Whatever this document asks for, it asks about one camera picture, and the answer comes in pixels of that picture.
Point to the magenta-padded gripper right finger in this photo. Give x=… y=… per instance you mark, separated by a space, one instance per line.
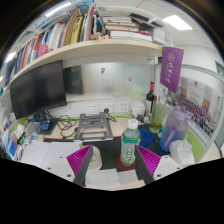
x=151 y=160

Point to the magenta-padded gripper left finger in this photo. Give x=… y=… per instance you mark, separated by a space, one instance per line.
x=78 y=160

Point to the green-labelled clear drink bottle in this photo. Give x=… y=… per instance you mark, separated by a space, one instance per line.
x=129 y=146

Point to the large purple water jug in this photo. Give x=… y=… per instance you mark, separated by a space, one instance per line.
x=173 y=130

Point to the white paper napkin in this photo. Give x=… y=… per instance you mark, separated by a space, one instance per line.
x=103 y=178

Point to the white tissue pack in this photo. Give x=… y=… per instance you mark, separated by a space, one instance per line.
x=181 y=151

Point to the black desk mat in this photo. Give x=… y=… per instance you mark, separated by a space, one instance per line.
x=108 y=150

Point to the white paper sheet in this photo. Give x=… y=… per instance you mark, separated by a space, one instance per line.
x=46 y=153

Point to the flat round red coaster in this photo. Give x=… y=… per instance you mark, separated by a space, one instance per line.
x=119 y=165

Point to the grey metal laptop stand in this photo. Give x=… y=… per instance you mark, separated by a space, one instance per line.
x=93 y=128

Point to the tall green-tinted glass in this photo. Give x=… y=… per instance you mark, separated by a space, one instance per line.
x=155 y=121

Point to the small blue box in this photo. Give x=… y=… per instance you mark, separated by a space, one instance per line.
x=45 y=125

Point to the white lidded jar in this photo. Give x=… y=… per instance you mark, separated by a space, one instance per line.
x=138 y=110

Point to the dark wine bottle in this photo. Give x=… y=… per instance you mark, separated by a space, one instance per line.
x=150 y=98

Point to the group photo poster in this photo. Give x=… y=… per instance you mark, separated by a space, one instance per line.
x=196 y=106

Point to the black computer monitor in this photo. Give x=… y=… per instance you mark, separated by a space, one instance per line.
x=38 y=90

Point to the purple hanging banner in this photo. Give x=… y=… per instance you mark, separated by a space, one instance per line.
x=171 y=68

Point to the white wall power outlet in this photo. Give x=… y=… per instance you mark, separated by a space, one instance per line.
x=106 y=107
x=123 y=107
x=92 y=109

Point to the wall shelf with books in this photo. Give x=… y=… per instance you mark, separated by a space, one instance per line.
x=93 y=46

